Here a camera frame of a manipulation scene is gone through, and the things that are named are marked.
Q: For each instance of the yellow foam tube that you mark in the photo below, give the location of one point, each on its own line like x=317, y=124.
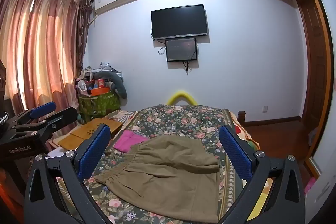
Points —
x=181, y=95

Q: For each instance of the small wall monitor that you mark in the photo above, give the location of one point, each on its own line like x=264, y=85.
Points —
x=181, y=49

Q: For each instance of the green storage box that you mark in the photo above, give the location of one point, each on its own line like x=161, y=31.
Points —
x=98, y=106

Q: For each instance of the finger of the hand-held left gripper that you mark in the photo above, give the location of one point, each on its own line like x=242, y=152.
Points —
x=43, y=109
x=61, y=116

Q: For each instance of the wooden lap table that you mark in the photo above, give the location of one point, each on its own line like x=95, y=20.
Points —
x=86, y=129

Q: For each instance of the orange box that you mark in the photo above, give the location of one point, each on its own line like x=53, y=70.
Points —
x=99, y=91

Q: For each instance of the striped cloth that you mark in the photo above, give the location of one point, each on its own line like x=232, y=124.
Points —
x=123, y=116

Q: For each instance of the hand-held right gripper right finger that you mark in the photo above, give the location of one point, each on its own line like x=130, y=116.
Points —
x=236, y=153

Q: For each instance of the wall television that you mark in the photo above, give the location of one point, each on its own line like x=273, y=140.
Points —
x=179, y=21

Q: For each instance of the grey plush toy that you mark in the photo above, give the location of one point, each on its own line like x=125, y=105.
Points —
x=119, y=83

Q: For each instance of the pink cloth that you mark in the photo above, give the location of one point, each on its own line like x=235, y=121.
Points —
x=130, y=141

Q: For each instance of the pink curtain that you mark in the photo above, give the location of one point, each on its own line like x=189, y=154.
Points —
x=39, y=50

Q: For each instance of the floral bedspread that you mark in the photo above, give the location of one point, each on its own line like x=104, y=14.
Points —
x=178, y=121

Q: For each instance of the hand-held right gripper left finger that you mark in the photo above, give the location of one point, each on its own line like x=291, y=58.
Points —
x=92, y=153

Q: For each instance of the pile of clothes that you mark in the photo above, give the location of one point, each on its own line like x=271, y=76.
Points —
x=92, y=71

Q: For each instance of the wooden door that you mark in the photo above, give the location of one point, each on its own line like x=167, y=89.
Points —
x=315, y=61

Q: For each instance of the wall outlet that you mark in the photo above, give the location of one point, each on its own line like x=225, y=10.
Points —
x=265, y=109

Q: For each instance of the colourful fleece blanket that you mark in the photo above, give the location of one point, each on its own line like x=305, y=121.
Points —
x=245, y=136

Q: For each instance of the khaki pants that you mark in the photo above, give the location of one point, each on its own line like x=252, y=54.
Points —
x=162, y=174

